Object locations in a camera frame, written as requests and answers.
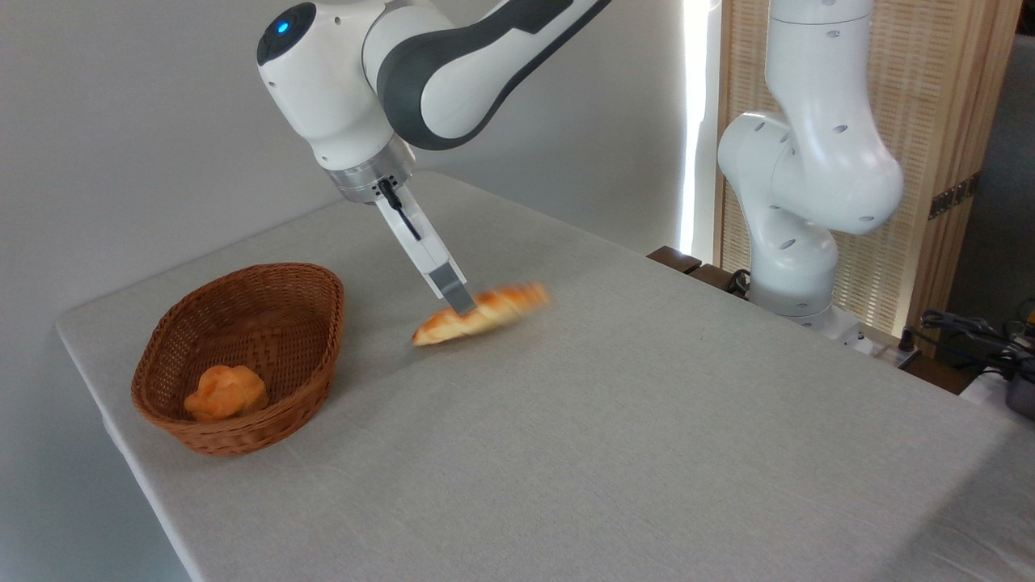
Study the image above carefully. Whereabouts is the brown wicker basket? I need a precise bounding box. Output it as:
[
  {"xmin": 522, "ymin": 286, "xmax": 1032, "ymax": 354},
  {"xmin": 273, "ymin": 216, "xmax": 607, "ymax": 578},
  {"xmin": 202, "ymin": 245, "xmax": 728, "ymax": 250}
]
[{"xmin": 131, "ymin": 262, "xmax": 346, "ymax": 458}]

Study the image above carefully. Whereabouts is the beige tablecloth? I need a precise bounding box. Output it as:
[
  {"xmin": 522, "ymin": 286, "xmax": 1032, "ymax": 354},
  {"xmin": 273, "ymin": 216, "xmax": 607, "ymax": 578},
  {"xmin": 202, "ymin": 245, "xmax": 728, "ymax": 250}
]
[{"xmin": 55, "ymin": 170, "xmax": 1035, "ymax": 582}]

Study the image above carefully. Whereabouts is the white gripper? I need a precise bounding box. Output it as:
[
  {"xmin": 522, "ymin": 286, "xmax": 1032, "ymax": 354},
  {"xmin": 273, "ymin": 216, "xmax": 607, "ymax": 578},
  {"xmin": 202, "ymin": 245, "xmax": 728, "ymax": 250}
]
[{"xmin": 374, "ymin": 186, "xmax": 479, "ymax": 317}]

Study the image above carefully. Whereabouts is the round bread roll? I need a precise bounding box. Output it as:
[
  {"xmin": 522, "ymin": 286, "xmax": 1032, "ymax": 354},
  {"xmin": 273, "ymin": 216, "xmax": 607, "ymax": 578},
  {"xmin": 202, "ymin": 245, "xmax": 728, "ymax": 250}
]
[{"xmin": 184, "ymin": 365, "xmax": 269, "ymax": 423}]

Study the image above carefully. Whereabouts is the wooden slatted folding screen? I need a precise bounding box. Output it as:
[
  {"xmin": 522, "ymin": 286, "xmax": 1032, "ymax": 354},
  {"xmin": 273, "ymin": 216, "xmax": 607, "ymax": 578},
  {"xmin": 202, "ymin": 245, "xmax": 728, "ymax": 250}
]
[{"xmin": 716, "ymin": 0, "xmax": 1024, "ymax": 356}]

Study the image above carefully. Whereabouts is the dark brown wooden block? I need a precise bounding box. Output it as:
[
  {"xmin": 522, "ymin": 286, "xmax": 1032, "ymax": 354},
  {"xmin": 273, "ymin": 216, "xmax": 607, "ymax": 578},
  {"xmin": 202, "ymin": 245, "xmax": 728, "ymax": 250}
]
[
  {"xmin": 688, "ymin": 264, "xmax": 750, "ymax": 301},
  {"xmin": 647, "ymin": 246, "xmax": 703, "ymax": 275}
]

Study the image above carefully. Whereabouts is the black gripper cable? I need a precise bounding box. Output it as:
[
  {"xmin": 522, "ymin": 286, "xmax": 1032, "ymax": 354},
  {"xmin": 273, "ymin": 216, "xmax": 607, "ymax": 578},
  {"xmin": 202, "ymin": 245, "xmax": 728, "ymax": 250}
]
[{"xmin": 378, "ymin": 179, "xmax": 422, "ymax": 243}]

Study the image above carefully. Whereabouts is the black cable bundle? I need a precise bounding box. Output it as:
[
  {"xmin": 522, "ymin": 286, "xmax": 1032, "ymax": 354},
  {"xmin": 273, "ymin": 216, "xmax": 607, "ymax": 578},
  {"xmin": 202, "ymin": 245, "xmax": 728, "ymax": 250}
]
[{"xmin": 920, "ymin": 309, "xmax": 1035, "ymax": 377}]

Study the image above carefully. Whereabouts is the dark metal screen hinge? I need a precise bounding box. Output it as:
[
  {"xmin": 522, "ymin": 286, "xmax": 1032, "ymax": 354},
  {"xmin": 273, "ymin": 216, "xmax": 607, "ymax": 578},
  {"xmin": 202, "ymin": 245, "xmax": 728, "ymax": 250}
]
[{"xmin": 928, "ymin": 171, "xmax": 982, "ymax": 221}]

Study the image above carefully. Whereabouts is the long braided bread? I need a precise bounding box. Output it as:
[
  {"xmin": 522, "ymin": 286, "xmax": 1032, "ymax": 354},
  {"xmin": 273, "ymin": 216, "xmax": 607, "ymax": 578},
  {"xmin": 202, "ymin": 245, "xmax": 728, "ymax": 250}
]
[{"xmin": 411, "ymin": 281, "xmax": 553, "ymax": 348}]

